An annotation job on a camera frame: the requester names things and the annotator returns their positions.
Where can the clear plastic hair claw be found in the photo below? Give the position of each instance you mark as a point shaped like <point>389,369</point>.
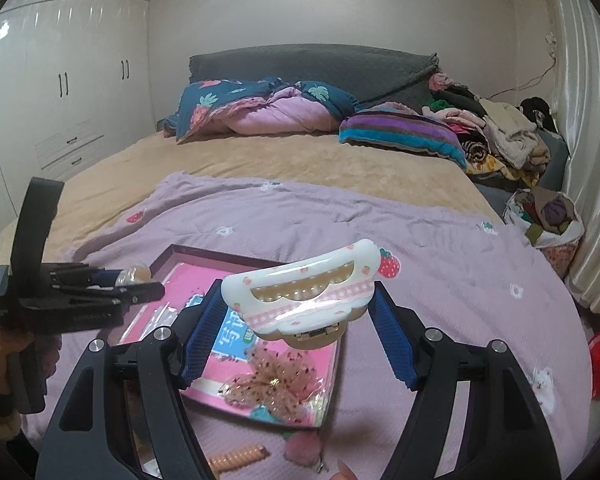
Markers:
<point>132,275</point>

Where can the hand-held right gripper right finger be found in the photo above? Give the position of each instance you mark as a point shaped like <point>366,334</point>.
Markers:
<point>392,342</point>

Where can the grey cushion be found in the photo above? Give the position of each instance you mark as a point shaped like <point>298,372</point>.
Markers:
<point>555,160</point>

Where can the beige bed sheet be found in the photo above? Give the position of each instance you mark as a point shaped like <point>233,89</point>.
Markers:
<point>280,165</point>

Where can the pink glitter bow hair clip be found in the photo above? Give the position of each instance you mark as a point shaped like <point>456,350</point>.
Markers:
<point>275,385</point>

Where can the white wardrobe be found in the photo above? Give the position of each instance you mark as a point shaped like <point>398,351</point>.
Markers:
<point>65,85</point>

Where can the person's left forearm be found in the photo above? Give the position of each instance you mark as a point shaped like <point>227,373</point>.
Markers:
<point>2,425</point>

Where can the pink book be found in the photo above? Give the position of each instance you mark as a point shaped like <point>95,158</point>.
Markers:
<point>230,370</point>

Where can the bag of clothes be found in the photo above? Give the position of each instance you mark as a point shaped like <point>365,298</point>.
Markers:
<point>547,220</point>

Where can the white curtain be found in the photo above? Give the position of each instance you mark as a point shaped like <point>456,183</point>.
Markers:
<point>590,110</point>

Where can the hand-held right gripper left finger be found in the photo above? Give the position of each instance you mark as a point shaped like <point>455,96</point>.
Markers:
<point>200,342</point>

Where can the purple strawberry print blanket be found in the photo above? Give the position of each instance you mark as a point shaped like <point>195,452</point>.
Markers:
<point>430,310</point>

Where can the striped fleece pillow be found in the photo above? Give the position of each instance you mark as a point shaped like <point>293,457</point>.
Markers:
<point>400,132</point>

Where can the shallow pink cardboard tray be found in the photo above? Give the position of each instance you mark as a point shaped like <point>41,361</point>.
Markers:
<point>325,365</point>

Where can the pile of clothes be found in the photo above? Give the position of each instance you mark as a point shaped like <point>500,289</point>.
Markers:
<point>505,130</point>

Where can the pink fluffy pompom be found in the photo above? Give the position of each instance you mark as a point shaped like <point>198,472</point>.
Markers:
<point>304,446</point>

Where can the grey padded headboard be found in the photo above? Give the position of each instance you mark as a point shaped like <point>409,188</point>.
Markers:
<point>305,65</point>

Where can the white hair claw clip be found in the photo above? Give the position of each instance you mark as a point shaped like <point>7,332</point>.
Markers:
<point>300,285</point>

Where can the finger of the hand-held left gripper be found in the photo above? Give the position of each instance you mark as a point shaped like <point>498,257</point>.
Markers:
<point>92,276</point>
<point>135,292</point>

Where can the navy strawberry print quilt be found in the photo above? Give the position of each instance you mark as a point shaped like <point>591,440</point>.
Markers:
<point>260,110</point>

